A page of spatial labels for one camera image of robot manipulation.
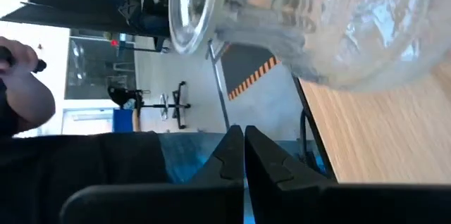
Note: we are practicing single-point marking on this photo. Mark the black aluminium table frame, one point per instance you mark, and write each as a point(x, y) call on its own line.
point(317, 136)

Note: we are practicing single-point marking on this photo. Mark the person's hand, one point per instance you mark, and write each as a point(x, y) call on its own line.
point(19, 53)

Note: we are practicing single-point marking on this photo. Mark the clear textured glass vase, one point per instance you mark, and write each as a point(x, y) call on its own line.
point(317, 23)

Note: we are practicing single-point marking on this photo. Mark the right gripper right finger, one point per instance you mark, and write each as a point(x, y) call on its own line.
point(282, 196)

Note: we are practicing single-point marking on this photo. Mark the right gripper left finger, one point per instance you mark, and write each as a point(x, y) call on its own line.
point(225, 188)

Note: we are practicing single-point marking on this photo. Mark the small red light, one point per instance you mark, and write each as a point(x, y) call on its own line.
point(114, 43)

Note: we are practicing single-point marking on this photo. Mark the person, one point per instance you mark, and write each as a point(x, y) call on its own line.
point(70, 157)

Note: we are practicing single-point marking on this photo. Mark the person's forearm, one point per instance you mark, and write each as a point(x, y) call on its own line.
point(28, 100)

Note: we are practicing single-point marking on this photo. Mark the blue bin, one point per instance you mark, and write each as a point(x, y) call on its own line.
point(122, 121)

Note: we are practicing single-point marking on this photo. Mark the black hazard-striped floor mat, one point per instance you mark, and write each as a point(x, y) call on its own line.
point(243, 65)

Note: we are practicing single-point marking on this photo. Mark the black office chair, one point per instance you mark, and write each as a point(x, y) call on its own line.
point(123, 95)

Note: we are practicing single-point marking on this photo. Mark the grey metal stand leg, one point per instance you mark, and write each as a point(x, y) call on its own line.
point(219, 90)

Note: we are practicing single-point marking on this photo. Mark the glass partition window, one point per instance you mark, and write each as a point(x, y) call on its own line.
point(91, 69)

